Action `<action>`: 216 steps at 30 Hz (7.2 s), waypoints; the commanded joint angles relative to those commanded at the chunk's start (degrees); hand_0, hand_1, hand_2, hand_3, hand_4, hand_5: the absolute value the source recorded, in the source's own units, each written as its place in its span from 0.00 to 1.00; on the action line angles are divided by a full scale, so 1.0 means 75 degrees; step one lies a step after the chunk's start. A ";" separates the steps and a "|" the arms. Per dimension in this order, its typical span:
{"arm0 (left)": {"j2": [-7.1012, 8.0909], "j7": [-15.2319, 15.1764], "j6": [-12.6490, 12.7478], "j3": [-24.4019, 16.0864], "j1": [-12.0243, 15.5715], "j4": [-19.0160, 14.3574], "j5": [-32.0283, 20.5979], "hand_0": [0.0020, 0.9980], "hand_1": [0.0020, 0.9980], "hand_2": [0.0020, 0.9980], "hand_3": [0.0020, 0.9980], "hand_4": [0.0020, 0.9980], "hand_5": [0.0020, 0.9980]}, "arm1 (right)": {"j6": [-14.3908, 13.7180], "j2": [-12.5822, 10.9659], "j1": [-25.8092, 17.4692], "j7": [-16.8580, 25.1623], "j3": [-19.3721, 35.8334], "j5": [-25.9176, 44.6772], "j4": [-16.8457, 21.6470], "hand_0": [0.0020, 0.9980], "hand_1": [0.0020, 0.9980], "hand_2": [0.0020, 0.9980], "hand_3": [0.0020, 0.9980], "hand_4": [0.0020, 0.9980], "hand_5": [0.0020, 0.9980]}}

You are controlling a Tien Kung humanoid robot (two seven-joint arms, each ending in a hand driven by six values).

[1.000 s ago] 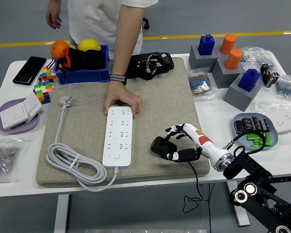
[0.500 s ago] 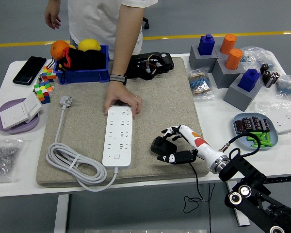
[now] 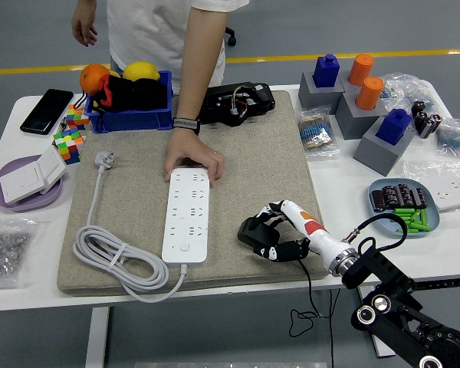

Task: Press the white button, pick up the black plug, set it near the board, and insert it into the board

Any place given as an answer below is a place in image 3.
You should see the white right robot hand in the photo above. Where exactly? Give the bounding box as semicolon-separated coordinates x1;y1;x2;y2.
251;199;350;265

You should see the person's left hand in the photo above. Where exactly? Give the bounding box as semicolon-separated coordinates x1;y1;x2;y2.
163;128;226;188

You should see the person's right hand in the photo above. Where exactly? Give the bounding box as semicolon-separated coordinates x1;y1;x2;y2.
71;5;99;48

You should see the black plug with cord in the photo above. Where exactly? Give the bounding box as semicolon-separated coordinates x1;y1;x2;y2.
237;215;333;339

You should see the white power strip with cord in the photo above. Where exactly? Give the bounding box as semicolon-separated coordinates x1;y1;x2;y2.
72;150;211;304

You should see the person's wristband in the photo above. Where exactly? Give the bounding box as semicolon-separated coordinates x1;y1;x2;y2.
172;117;201;136

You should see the orange fruit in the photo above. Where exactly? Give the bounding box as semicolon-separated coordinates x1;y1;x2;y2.
79;63;111;96

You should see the blue plastic bin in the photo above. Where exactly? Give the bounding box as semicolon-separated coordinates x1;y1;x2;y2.
84;70;175;134

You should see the grey-brown mat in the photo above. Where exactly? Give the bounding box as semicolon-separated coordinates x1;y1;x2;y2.
56;90;333;297

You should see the large yellow citrus fruit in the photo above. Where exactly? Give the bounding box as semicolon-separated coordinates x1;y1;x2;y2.
122;61;161;82

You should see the black pouch with red trim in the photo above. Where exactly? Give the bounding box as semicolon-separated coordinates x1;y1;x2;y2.
73;74;169;130

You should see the small colourful puzzle cube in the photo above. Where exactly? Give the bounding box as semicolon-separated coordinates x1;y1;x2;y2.
65;103;90;132

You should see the black smartphone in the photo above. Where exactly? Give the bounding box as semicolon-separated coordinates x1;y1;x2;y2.
19;88;74;136

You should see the grey block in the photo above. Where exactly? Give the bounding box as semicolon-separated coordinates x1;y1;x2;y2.
353;116;416;177
297;71;346;115
337;70;386;96
334;90;389;141

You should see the bag of resistors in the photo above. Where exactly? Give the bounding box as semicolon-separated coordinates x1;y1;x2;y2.
297;108;341;159
379;71;444;116
435;117;460;157

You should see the pile of green batteries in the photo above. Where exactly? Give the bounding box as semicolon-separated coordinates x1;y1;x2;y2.
389;206;432;234

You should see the large colourful puzzle cube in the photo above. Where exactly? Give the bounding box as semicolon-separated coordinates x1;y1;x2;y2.
52;127;85;166

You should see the black office chair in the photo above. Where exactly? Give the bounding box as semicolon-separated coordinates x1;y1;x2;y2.
222;26;238;48

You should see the blue-grey tray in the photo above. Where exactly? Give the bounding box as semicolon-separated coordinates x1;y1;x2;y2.
368;176;441;239

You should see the clear plastic bag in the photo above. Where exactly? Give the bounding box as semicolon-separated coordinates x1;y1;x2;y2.
401;158;460;214

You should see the blue peg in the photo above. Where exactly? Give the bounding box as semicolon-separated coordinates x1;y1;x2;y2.
312;53;340;88
374;108;413;146

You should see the black table control panel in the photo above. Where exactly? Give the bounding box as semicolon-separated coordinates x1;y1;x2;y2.
411;276;460;291

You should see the orange cylinder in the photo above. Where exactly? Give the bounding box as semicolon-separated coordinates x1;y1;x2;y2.
347;53;375;87
355;75;385;111

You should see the purple tray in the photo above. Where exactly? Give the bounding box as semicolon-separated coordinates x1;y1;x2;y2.
0;154;64;213

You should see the black electronic device with wires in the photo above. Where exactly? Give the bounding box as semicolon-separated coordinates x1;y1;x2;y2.
197;81;276;127

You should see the black hanging cable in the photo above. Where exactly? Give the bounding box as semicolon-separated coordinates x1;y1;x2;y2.
328;289;337;368

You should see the small white wall switch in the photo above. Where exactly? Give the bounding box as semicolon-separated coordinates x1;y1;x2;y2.
36;145;68;196

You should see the white wall socket panel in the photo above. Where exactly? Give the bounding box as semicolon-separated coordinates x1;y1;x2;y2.
432;179;460;212

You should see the large white wall switch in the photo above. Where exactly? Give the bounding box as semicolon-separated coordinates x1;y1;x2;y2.
0;160;47;205

